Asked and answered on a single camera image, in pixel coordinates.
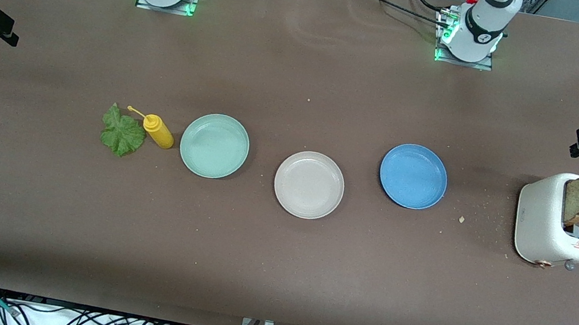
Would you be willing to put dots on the blue plate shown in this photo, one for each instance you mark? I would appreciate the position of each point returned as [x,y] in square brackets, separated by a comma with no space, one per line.
[413,176]

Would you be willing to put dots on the beige plate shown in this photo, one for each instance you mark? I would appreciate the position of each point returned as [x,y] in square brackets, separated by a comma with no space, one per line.
[309,185]

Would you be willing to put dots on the white two-slot toaster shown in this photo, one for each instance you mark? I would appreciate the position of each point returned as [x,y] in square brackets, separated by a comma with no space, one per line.
[542,220]

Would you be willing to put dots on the brown toasted bread slice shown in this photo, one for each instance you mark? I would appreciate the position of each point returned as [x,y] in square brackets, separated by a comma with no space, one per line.
[574,202]

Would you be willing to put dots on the mint green plate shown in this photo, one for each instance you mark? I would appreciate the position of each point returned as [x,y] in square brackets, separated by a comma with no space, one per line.
[213,146]

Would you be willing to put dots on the green lettuce leaf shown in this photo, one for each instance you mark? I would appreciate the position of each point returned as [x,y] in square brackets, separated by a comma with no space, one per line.
[122,136]

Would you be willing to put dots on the yellow squeeze sauce bottle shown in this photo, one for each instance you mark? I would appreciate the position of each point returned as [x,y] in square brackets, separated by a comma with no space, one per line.
[159,133]

